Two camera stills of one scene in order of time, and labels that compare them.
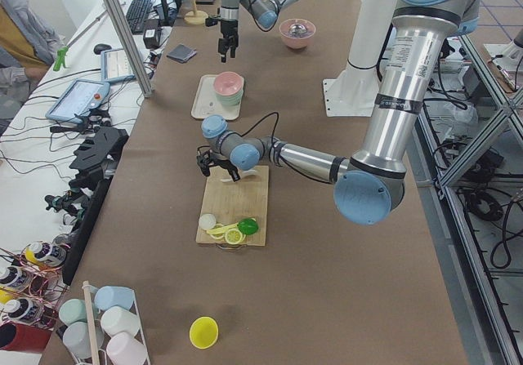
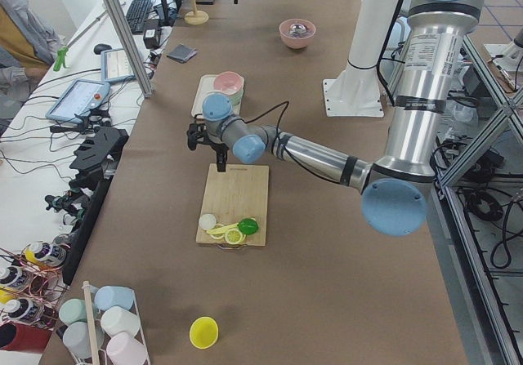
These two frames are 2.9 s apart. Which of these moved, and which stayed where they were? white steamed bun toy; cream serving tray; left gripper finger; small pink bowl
Moved: left gripper finger
Stayed: small pink bowl; white steamed bun toy; cream serving tray
